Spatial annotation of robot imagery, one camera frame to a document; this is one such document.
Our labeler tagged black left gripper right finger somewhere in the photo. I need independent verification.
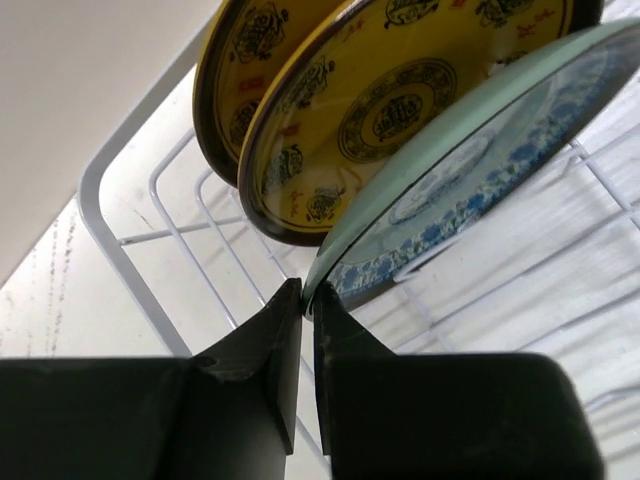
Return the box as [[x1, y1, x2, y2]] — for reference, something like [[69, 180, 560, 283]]
[[312, 283, 606, 479]]

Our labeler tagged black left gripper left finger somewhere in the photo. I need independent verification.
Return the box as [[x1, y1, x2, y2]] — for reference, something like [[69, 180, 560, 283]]
[[1, 279, 302, 479]]

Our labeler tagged yellow patterned plate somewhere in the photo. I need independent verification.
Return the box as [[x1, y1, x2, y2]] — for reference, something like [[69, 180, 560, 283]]
[[238, 1, 604, 247], [192, 1, 383, 203]]

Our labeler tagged blue patterned green plate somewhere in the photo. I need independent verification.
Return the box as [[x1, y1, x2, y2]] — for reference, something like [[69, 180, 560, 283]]
[[302, 18, 639, 309]]

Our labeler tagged white wire dish rack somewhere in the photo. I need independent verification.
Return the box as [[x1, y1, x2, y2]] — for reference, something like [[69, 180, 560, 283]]
[[78, 30, 639, 479]]

